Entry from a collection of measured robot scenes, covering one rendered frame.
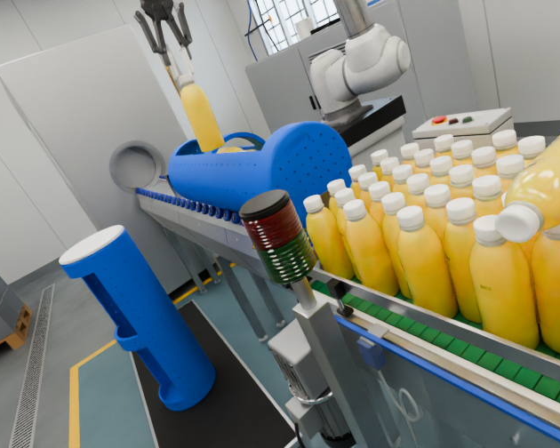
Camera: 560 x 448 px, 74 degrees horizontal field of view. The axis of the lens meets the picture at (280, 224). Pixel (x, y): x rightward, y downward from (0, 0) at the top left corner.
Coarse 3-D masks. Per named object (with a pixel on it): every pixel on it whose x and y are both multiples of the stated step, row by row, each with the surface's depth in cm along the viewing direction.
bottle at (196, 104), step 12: (192, 84) 100; (180, 96) 101; (192, 96) 99; (204, 96) 101; (192, 108) 100; (204, 108) 101; (192, 120) 102; (204, 120) 101; (204, 132) 102; (216, 132) 104; (204, 144) 104; (216, 144) 104
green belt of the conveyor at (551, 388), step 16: (320, 288) 87; (352, 304) 77; (368, 304) 76; (384, 320) 70; (400, 320) 68; (464, 320) 63; (416, 336) 64; (432, 336) 62; (448, 336) 61; (464, 352) 57; (480, 352) 56; (544, 352) 52; (496, 368) 53; (512, 368) 52; (528, 384) 49; (544, 384) 49
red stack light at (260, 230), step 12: (288, 204) 42; (276, 216) 41; (288, 216) 42; (252, 228) 42; (264, 228) 41; (276, 228) 41; (288, 228) 42; (300, 228) 44; (252, 240) 43; (264, 240) 42; (276, 240) 42; (288, 240) 42
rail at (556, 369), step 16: (320, 272) 78; (352, 288) 71; (368, 288) 67; (384, 304) 65; (400, 304) 61; (416, 320) 60; (432, 320) 56; (448, 320) 54; (464, 336) 52; (480, 336) 50; (496, 336) 48; (496, 352) 49; (512, 352) 47; (528, 352) 45; (528, 368) 46; (544, 368) 44
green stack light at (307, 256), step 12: (300, 240) 44; (264, 252) 43; (276, 252) 43; (288, 252) 43; (300, 252) 44; (312, 252) 46; (264, 264) 45; (276, 264) 43; (288, 264) 43; (300, 264) 44; (312, 264) 45; (276, 276) 44; (288, 276) 44; (300, 276) 44
